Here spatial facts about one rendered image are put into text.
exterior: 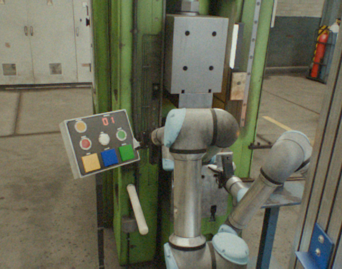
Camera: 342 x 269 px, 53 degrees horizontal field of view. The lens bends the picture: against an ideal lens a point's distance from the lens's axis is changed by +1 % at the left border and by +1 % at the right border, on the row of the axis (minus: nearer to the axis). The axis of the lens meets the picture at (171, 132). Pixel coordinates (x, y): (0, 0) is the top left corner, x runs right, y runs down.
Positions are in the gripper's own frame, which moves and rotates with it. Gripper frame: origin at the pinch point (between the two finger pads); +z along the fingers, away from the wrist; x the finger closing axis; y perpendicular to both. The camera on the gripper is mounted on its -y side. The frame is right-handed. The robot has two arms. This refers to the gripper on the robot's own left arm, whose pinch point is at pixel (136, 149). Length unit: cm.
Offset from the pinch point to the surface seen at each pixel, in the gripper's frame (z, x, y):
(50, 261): 113, 23, -57
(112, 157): 9.6, 8.8, -0.4
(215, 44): -22, -53, 42
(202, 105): -4, -48, 14
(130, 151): 9.6, -2.0, 0.1
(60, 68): 480, -182, 202
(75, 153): 10.4, 25.8, 6.1
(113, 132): 10.3, 3.9, 11.8
